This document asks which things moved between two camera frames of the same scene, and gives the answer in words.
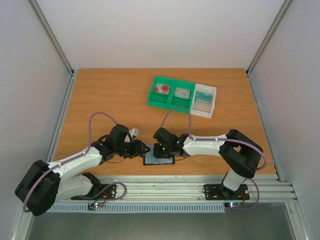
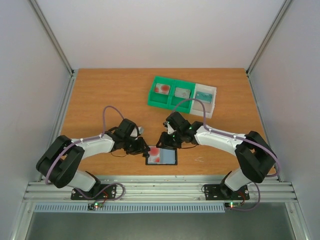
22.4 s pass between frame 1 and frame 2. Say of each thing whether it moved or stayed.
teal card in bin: stayed
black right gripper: moved
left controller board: stayed
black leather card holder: stayed
